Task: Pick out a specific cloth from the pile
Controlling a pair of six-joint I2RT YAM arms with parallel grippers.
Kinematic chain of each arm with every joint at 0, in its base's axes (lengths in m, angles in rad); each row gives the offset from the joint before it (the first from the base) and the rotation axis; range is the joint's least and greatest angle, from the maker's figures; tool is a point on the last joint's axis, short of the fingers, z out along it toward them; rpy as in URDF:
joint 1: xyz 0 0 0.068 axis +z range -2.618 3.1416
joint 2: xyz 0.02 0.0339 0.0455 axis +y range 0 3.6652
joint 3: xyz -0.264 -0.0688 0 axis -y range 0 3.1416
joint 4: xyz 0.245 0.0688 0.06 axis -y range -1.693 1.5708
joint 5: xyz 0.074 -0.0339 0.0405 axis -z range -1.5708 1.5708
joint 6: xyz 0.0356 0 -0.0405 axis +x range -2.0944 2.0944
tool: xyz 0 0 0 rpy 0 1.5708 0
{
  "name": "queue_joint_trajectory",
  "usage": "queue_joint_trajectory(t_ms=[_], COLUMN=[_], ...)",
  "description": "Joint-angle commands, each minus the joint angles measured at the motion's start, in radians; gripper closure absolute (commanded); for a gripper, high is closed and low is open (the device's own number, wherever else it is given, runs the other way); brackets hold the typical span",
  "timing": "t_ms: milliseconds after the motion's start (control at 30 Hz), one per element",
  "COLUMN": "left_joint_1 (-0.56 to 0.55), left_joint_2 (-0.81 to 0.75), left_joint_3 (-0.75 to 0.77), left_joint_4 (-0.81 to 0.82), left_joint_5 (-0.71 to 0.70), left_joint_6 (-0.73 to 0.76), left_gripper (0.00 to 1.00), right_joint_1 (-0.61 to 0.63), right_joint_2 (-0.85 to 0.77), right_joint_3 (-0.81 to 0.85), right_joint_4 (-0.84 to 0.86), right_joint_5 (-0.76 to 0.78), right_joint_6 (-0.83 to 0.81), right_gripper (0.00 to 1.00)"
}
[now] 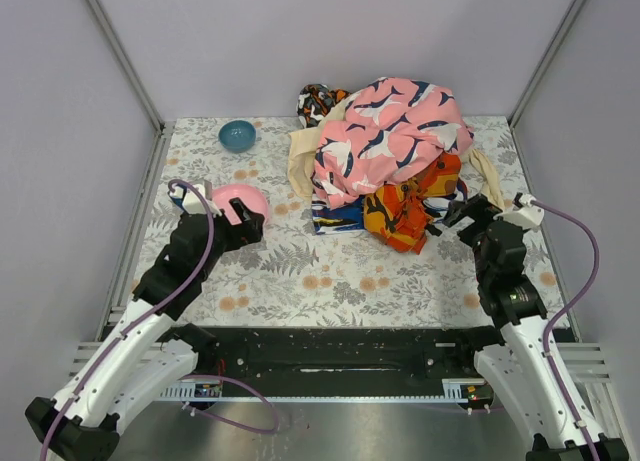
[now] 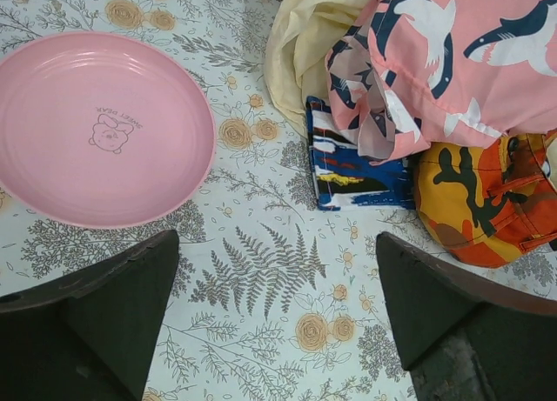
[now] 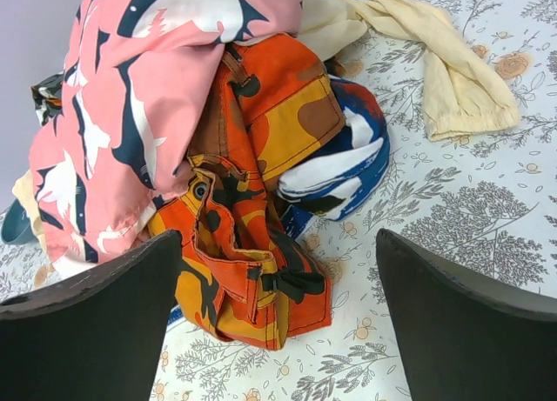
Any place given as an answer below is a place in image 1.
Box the orange camouflage cloth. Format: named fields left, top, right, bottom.
left=363, top=153, right=467, bottom=254

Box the cream plain cloth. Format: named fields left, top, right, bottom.
left=287, top=100, right=505, bottom=210

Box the pink whale print cloth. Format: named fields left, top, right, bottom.
left=311, top=77, right=473, bottom=209

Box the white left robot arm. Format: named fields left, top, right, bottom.
left=25, top=198, right=267, bottom=460

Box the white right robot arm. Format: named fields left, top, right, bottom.
left=443, top=193, right=630, bottom=460

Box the blue white patterned cloth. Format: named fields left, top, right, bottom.
left=311, top=180, right=468, bottom=235

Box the black orange patterned cloth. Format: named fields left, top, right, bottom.
left=296, top=84, right=350, bottom=128

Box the pink plastic bowl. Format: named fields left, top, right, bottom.
left=211, top=183, right=269, bottom=225

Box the blue ceramic bowl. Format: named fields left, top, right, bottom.
left=218, top=120, right=257, bottom=153

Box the floral table mat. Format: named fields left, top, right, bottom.
left=121, top=115, right=572, bottom=330

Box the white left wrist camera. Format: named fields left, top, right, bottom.
left=168, top=181, right=222, bottom=217

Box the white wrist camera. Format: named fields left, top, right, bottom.
left=494, top=192, right=544, bottom=231
left=168, top=181, right=222, bottom=217

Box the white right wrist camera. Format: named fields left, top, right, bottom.
left=494, top=192, right=544, bottom=231

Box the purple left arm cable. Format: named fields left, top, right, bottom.
left=39, top=179, right=281, bottom=461

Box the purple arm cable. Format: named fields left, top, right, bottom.
left=529, top=198, right=601, bottom=461
left=39, top=179, right=281, bottom=461

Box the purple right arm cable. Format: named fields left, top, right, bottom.
left=529, top=198, right=601, bottom=461

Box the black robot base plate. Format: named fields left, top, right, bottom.
left=158, top=325, right=516, bottom=400

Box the grey slotted cable duct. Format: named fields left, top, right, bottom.
left=158, top=378, right=485, bottom=403

